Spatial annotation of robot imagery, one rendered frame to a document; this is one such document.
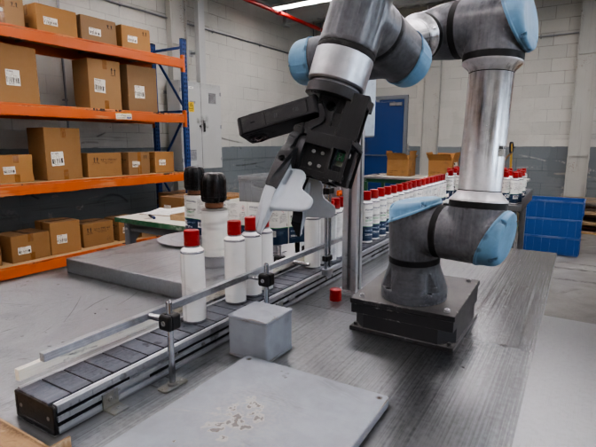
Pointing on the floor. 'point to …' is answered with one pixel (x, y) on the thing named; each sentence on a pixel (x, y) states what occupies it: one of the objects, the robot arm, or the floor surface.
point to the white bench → (161, 226)
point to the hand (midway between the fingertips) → (275, 234)
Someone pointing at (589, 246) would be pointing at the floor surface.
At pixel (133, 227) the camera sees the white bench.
